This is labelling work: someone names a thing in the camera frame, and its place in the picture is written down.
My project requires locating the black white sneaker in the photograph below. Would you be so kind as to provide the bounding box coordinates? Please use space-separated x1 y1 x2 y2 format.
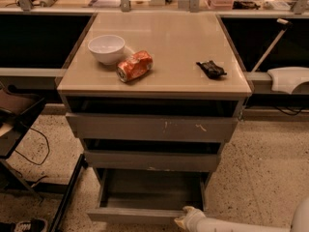
0 218 47 232

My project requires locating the white rod with cap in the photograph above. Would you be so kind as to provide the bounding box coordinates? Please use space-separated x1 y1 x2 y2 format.
252 18 293 73

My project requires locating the black floor cable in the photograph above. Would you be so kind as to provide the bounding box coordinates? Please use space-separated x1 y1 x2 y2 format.
13 126 51 167

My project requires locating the grey top drawer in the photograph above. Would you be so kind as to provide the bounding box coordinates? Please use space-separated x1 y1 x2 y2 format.
67 113 238 142

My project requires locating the grey drawer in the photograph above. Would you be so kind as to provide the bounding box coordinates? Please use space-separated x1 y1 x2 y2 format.
84 151 220 172
88 169 209 224
67 113 238 142

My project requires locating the black cable under shelf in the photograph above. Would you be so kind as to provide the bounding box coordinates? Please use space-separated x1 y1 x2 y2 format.
273 105 305 116

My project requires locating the grey bottom drawer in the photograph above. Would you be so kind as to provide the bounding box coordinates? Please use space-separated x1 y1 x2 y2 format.
88 169 209 224

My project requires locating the black crumpled wrapper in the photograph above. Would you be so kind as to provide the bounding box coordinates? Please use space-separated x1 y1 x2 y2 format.
196 60 227 79

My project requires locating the dark cart on left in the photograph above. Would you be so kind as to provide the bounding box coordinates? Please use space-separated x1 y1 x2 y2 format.
0 84 87 232

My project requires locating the white bowl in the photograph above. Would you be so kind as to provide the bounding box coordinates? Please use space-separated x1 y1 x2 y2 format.
88 35 126 65

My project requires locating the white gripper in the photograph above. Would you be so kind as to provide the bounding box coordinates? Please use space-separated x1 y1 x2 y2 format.
174 206 208 232

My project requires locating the grey drawer cabinet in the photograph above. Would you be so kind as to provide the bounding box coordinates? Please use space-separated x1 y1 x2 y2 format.
56 11 253 179

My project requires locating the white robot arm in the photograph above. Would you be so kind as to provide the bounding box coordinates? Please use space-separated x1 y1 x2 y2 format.
174 197 309 232

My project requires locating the crushed orange soda can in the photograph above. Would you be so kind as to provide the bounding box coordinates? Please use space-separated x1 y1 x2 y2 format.
116 50 154 82

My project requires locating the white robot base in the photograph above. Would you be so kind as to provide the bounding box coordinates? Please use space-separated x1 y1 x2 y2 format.
267 67 309 94

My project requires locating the grey middle drawer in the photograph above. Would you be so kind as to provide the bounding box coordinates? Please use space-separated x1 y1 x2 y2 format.
84 151 220 172

